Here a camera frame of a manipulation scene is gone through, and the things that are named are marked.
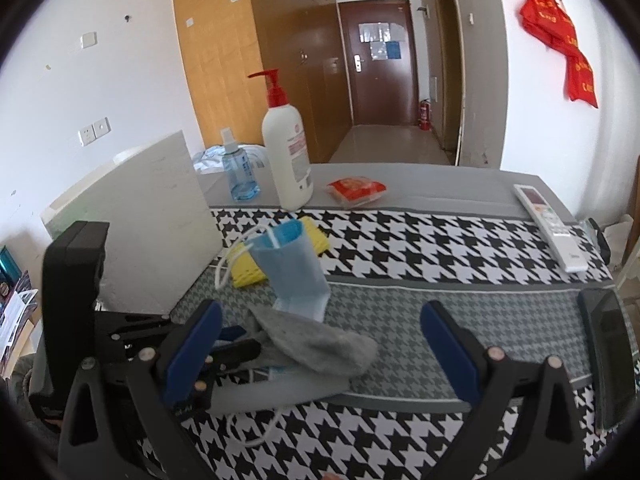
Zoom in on grey sock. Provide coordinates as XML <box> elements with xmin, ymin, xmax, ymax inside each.
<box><xmin>240</xmin><ymin>307</ymin><xmax>378</xmax><ymax>378</ymax></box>

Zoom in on yellow ribbed sponge cloth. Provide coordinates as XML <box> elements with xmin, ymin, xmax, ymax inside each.
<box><xmin>216</xmin><ymin>216</ymin><xmax>330</xmax><ymax>288</ymax></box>

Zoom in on blue face mask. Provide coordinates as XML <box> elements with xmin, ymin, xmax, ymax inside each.
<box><xmin>214</xmin><ymin>219</ymin><xmax>332</xmax><ymax>323</ymax></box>

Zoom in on black smartphone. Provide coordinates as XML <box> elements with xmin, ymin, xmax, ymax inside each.
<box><xmin>577</xmin><ymin>288</ymin><xmax>636</xmax><ymax>430</ymax></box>

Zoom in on white styrofoam box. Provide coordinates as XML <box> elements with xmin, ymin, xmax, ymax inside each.
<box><xmin>41</xmin><ymin>132</ymin><xmax>222</xmax><ymax>314</ymax></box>

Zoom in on houndstooth table runner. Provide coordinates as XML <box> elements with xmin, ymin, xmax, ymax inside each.
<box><xmin>184</xmin><ymin>209</ymin><xmax>614</xmax><ymax>479</ymax></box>

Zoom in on blue spray bottle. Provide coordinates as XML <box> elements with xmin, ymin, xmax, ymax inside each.
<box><xmin>220</xmin><ymin>128</ymin><xmax>260</xmax><ymax>202</ymax></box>

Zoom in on white remote control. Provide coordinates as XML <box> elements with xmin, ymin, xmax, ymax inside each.
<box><xmin>513</xmin><ymin>184</ymin><xmax>589</xmax><ymax>274</ymax></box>

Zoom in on light blue plastic bag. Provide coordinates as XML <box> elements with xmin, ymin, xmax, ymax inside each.
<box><xmin>192</xmin><ymin>142</ymin><xmax>269</xmax><ymax>174</ymax></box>

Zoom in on red snack packet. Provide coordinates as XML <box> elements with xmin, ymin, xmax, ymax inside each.
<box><xmin>326</xmin><ymin>177</ymin><xmax>387</xmax><ymax>209</ymax></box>

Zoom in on white pump lotion bottle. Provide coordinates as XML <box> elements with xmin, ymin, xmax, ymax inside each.
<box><xmin>248</xmin><ymin>68</ymin><xmax>314</xmax><ymax>211</ymax></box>

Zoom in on red fire extinguisher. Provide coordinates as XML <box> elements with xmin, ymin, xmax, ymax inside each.
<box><xmin>419</xmin><ymin>100</ymin><xmax>432</xmax><ymax>131</ymax></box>

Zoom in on wooden wardrobe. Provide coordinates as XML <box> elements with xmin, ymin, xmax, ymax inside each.
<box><xmin>172</xmin><ymin>0</ymin><xmax>352</xmax><ymax>162</ymax></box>

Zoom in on dark brown entrance door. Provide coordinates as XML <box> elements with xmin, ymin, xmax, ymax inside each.
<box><xmin>338</xmin><ymin>0</ymin><xmax>419</xmax><ymax>126</ymax></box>

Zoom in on red hanging banners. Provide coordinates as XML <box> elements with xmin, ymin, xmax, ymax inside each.
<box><xmin>518</xmin><ymin>0</ymin><xmax>598</xmax><ymax>108</ymax></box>

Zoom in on white wall socket pair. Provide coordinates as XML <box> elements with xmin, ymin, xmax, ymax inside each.
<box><xmin>78</xmin><ymin>117</ymin><xmax>111</xmax><ymax>146</ymax></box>

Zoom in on white wall switch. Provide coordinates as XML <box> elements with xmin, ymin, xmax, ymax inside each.
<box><xmin>80</xmin><ymin>32</ymin><xmax>98</xmax><ymax>49</ymax></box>

